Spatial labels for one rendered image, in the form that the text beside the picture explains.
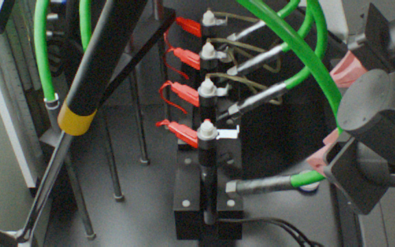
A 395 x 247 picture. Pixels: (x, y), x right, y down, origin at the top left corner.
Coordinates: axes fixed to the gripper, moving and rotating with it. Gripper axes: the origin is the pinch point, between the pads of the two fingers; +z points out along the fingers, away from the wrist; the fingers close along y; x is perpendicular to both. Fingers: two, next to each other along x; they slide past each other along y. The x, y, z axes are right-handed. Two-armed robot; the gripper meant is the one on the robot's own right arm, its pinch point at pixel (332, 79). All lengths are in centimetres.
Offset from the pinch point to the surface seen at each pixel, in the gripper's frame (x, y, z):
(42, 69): 8.9, 25.4, 22.7
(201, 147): 4.3, 2.1, 19.9
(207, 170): 4.2, -1.6, 22.9
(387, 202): -75, -100, 71
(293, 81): -7.6, -2.2, 10.3
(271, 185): 12.8, -1.3, 7.4
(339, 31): -37.5, -14.8, 17.4
